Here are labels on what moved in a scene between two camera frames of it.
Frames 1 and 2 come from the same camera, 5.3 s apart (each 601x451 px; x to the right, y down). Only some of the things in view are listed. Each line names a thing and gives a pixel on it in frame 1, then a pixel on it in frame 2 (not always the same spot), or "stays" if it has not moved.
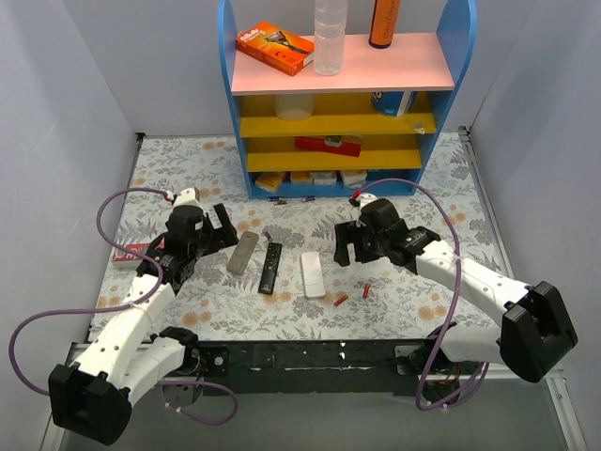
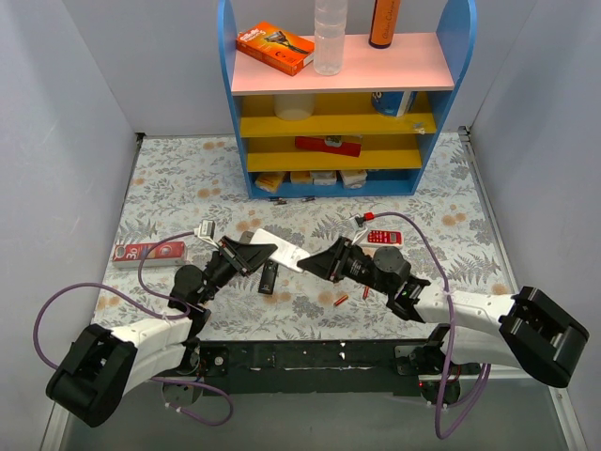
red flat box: (345, 144) stays
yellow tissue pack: (269, 181) stays
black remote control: (270, 268) stays
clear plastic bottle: (329, 36) stays
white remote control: (313, 275) to (285, 254)
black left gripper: (215, 230) to (233, 256)
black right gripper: (352, 243) to (338, 258)
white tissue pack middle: (324, 178) stays
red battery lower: (341, 300) stays
